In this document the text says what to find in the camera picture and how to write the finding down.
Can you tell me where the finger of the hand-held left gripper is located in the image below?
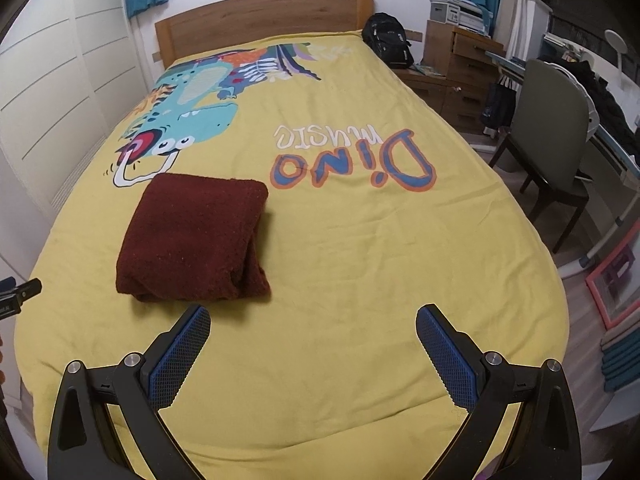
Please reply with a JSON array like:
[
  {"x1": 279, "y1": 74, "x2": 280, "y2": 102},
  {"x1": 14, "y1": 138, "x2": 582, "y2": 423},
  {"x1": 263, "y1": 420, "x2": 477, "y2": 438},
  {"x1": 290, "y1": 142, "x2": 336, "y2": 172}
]
[{"x1": 9, "y1": 278, "x2": 43, "y2": 307}]

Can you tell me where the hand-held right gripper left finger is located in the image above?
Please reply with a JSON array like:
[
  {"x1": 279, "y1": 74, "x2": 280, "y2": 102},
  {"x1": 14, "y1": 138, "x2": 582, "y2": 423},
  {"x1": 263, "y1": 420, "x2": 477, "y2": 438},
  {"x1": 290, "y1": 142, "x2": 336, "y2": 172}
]
[{"x1": 47, "y1": 304, "x2": 212, "y2": 480}]

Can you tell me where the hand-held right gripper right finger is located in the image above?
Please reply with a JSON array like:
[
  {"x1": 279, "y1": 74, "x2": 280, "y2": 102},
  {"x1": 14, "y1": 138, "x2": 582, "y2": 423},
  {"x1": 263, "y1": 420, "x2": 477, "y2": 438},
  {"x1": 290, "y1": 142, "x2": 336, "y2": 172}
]
[{"x1": 416, "y1": 304, "x2": 583, "y2": 480}]

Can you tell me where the maroon knit sweater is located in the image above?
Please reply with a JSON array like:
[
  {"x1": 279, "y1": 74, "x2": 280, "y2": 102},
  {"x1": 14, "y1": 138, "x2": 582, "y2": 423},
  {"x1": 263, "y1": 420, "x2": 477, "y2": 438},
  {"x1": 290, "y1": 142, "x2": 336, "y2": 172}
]
[{"x1": 116, "y1": 173, "x2": 272, "y2": 304}]

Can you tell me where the yellow dinosaur printed bedspread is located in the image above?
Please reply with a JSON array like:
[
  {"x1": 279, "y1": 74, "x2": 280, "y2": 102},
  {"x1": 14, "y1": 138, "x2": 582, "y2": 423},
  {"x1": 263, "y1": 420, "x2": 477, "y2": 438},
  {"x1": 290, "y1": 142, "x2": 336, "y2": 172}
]
[{"x1": 14, "y1": 30, "x2": 571, "y2": 480}]

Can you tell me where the stack of teal folded cloths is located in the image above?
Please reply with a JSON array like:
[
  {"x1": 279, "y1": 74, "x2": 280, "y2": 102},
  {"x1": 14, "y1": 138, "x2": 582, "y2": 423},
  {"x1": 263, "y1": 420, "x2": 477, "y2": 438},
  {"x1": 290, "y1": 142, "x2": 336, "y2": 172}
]
[{"x1": 599, "y1": 305, "x2": 640, "y2": 395}]

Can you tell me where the white wardrobe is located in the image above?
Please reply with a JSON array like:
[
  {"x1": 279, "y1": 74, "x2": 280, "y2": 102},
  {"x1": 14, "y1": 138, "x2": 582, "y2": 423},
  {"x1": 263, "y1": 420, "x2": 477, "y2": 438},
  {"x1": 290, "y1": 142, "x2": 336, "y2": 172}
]
[{"x1": 0, "y1": 0, "x2": 167, "y2": 213}]

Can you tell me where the dark hanging bag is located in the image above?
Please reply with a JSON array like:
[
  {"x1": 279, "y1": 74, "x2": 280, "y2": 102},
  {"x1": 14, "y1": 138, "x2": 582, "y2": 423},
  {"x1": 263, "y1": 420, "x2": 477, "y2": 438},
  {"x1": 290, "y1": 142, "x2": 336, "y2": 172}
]
[{"x1": 482, "y1": 77, "x2": 517, "y2": 139}]

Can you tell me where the grey-backed dark wooden chair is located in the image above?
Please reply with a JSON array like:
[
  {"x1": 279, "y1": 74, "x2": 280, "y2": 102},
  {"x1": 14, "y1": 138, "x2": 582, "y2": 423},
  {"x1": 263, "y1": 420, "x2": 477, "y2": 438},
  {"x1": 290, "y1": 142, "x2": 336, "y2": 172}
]
[{"x1": 487, "y1": 58, "x2": 599, "y2": 254}]

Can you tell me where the wooden dresser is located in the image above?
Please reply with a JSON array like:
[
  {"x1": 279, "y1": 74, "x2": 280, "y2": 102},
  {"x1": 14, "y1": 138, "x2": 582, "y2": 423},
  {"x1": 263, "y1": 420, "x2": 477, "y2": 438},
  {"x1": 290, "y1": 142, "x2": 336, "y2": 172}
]
[{"x1": 395, "y1": 20, "x2": 527, "y2": 137}]

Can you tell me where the dark jacket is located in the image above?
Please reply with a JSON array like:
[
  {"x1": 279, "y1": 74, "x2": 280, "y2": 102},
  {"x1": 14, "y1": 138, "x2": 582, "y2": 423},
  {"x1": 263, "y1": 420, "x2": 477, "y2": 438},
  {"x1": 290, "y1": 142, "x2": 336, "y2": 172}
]
[{"x1": 564, "y1": 60, "x2": 640, "y2": 137}]

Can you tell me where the black backpack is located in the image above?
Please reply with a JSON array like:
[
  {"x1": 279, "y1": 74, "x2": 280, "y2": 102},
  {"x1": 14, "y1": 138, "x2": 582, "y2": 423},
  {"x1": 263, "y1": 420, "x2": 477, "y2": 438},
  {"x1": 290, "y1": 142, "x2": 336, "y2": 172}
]
[{"x1": 361, "y1": 12, "x2": 415, "y2": 69}]

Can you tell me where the white printer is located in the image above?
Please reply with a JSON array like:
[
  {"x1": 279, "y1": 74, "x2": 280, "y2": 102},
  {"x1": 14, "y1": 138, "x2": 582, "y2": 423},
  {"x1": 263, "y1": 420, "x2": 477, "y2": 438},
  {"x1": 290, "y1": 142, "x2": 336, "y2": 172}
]
[{"x1": 428, "y1": 0, "x2": 494, "y2": 36}]

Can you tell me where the wooden bed headboard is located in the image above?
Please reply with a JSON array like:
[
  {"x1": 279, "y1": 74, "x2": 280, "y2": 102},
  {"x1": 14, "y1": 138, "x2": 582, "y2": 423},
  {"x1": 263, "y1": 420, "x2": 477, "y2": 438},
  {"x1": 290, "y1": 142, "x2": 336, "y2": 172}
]
[{"x1": 155, "y1": 0, "x2": 375, "y2": 69}]

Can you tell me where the white desk lamp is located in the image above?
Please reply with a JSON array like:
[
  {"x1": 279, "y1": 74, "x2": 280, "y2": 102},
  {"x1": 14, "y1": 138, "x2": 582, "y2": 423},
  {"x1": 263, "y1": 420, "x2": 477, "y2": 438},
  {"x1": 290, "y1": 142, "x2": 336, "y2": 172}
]
[{"x1": 601, "y1": 29, "x2": 632, "y2": 70}]

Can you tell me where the pink picture frame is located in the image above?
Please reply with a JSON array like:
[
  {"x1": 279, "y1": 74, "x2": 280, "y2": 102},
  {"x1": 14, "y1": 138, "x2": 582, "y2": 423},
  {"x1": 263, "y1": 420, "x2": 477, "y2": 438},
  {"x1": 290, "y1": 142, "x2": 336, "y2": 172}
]
[{"x1": 585, "y1": 239, "x2": 640, "y2": 332}]

